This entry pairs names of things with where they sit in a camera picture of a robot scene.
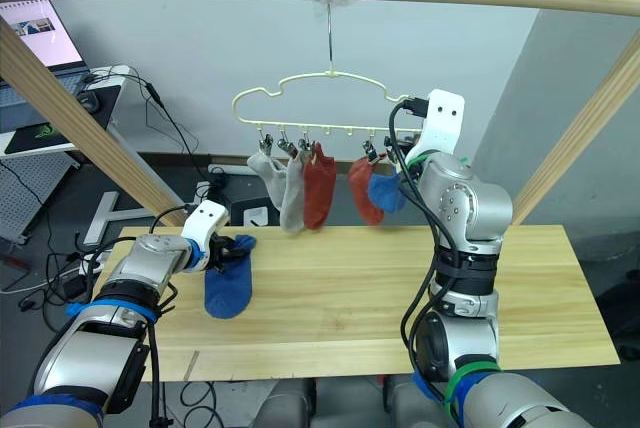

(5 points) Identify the light grey sock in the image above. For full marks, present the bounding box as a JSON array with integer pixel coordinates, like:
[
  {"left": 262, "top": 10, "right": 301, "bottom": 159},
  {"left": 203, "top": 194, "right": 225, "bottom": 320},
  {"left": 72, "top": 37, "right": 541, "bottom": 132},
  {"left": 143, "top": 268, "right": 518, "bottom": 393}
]
[
  {"left": 278, "top": 156, "right": 307, "bottom": 235},
  {"left": 246, "top": 151, "right": 290, "bottom": 210}
]

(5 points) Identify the white pegboard panel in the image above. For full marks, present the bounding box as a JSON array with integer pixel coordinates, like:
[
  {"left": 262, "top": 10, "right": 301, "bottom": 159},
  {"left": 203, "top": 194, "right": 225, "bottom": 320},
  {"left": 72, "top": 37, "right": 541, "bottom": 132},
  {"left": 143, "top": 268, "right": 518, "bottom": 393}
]
[{"left": 0, "top": 151, "right": 82, "bottom": 244}]

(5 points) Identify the cream plastic clip hanger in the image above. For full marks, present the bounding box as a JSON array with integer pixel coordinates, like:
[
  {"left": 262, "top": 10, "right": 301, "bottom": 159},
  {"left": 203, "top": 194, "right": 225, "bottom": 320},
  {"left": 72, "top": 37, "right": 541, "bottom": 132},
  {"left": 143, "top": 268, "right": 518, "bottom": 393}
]
[{"left": 231, "top": 0, "right": 426, "bottom": 140}]

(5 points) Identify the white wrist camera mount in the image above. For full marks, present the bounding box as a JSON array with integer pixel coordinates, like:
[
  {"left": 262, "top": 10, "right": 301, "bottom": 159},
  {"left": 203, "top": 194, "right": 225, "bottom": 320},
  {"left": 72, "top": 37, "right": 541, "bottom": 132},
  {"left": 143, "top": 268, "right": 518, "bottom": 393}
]
[
  {"left": 179, "top": 200, "right": 232, "bottom": 250},
  {"left": 405, "top": 89, "right": 467, "bottom": 168}
]

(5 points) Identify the white side desk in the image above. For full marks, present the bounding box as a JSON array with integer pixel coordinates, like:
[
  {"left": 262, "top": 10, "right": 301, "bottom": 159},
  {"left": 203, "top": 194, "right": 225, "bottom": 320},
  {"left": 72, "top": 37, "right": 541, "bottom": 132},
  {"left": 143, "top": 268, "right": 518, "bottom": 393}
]
[{"left": 0, "top": 64, "right": 137, "bottom": 155}]

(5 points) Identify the open laptop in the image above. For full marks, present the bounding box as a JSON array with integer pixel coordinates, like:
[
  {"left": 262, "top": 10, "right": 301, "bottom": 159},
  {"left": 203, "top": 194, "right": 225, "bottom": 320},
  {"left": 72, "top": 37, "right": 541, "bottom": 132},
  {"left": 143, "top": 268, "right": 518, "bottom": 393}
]
[{"left": 0, "top": 0, "right": 92, "bottom": 109}]

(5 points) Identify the white charger block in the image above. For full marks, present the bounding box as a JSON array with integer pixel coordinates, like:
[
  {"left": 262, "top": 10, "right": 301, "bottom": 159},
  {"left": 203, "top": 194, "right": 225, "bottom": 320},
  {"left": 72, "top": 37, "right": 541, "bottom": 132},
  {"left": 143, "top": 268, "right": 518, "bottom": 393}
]
[{"left": 243, "top": 205, "right": 272, "bottom": 228}]

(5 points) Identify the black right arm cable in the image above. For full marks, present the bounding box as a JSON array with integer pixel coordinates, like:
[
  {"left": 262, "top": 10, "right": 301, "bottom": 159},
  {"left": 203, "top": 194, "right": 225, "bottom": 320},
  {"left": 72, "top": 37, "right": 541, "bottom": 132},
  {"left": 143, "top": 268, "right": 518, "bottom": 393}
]
[{"left": 387, "top": 95, "right": 454, "bottom": 428}]

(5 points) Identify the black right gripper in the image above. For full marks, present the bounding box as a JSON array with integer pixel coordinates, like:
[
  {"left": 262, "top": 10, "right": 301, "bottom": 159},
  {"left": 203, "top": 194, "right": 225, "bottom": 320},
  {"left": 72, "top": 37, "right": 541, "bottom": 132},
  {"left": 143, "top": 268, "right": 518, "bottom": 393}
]
[{"left": 397, "top": 130, "right": 425, "bottom": 156}]

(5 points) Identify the red ankle sock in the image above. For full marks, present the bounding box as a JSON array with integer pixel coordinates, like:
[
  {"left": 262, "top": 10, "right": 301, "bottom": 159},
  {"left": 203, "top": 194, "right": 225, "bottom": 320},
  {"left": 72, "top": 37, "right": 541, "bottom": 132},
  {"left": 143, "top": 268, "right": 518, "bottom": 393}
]
[
  {"left": 302, "top": 142, "right": 338, "bottom": 231},
  {"left": 348, "top": 156, "right": 386, "bottom": 227}
]

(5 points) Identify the black floor cable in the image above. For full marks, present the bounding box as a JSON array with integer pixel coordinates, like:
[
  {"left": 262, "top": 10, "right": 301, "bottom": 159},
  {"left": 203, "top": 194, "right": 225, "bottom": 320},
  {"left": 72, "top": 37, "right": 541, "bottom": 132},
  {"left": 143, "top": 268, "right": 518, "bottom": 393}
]
[{"left": 177, "top": 378, "right": 219, "bottom": 409}]

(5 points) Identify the grey rounded shape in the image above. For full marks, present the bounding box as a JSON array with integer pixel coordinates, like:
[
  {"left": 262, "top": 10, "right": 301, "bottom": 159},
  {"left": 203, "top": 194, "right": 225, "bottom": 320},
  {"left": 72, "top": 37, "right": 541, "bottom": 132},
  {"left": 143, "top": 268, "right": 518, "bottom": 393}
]
[
  {"left": 264, "top": 376, "right": 319, "bottom": 428},
  {"left": 382, "top": 376, "right": 426, "bottom": 428}
]

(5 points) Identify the white H-shaped stand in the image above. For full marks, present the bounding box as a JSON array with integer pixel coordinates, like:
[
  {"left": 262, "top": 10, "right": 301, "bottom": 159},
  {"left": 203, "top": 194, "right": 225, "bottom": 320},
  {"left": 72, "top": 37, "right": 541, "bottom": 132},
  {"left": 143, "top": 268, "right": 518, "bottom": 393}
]
[{"left": 81, "top": 191, "right": 154, "bottom": 247}]

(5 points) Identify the black mouse pad green logo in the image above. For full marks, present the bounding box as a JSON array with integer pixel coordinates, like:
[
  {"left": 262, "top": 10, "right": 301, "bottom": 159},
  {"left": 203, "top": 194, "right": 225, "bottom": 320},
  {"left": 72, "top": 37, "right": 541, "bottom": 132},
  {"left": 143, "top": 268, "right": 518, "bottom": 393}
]
[{"left": 3, "top": 120, "right": 77, "bottom": 155}]

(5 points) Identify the blue ankle sock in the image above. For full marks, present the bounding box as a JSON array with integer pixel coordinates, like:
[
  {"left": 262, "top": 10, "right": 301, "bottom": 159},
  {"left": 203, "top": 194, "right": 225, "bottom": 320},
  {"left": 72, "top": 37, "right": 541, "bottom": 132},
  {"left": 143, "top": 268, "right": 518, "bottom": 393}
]
[
  {"left": 367, "top": 171, "right": 408, "bottom": 214},
  {"left": 203, "top": 234, "right": 258, "bottom": 320}
]

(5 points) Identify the black power adapter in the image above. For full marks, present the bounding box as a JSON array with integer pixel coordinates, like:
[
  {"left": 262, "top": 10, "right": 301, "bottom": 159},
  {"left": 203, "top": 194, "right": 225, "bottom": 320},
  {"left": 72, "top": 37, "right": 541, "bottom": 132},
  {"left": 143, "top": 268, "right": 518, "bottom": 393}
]
[{"left": 63, "top": 272, "right": 90, "bottom": 302}]

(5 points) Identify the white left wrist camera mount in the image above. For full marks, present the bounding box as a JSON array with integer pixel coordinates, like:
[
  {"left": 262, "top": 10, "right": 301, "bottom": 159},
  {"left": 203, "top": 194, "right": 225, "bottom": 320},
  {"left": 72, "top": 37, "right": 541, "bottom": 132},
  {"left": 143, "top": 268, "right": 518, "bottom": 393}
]
[{"left": 179, "top": 200, "right": 232, "bottom": 250}]

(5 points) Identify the black cable with inline box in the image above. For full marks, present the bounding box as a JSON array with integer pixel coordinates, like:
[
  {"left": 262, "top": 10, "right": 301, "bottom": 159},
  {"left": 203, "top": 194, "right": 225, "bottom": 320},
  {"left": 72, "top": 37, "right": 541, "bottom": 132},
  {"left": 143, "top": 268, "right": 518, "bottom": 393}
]
[{"left": 82, "top": 71, "right": 216, "bottom": 184}]

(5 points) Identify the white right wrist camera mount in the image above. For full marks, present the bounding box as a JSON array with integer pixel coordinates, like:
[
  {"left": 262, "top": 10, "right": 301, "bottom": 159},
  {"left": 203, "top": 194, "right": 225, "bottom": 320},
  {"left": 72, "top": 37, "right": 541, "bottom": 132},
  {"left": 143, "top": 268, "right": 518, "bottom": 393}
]
[{"left": 405, "top": 89, "right": 467, "bottom": 168}]

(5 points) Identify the black computer mouse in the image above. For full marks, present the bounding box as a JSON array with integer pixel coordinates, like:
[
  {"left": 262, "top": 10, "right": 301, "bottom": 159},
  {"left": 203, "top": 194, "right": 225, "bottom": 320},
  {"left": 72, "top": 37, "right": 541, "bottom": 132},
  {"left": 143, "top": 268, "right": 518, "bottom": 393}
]
[{"left": 79, "top": 91, "right": 104, "bottom": 113}]

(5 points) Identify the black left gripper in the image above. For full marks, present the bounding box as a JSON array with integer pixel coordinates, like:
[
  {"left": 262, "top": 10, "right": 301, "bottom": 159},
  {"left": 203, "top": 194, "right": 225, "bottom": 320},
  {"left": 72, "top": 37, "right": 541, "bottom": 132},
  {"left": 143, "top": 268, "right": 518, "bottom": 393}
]
[{"left": 206, "top": 230, "right": 250, "bottom": 275}]

